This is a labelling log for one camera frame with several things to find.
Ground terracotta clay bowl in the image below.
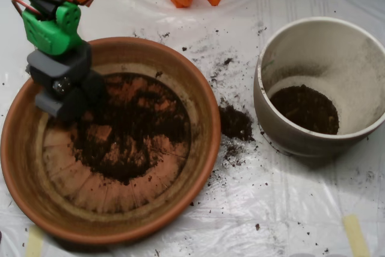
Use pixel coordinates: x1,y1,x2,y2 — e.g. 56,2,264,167
0,36,223,246

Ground spilled dark soil heap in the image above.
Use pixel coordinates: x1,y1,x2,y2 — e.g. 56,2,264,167
218,105,256,143

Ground white ceramic pot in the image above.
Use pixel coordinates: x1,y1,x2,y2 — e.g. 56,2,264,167
252,16,385,164

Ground beige masking tape strip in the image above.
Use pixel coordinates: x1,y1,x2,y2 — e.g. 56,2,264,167
24,225,45,257
342,214,371,257

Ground white plastic sheet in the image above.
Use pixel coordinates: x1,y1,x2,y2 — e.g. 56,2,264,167
0,0,385,257

